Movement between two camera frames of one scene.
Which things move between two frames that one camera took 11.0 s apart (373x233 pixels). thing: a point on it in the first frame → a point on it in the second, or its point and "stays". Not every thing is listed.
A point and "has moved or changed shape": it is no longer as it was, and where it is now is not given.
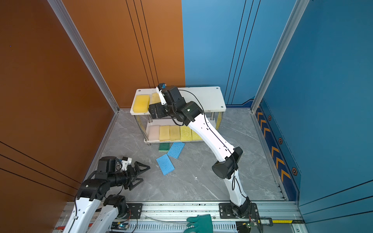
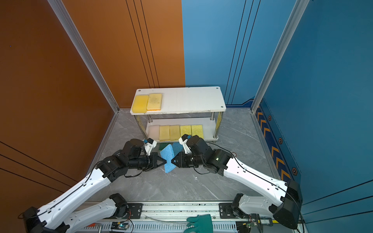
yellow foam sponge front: x=164 y=133 stays
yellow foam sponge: x=175 y=133 stays
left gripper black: x=139 y=171 → x=155 y=158
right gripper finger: x=152 y=109 → x=177 y=162
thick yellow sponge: x=141 y=104 stays
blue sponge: x=165 y=164 has moved or changed shape
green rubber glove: x=201 y=224 stays
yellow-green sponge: x=185 y=133 stays
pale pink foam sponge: x=154 y=133 stays
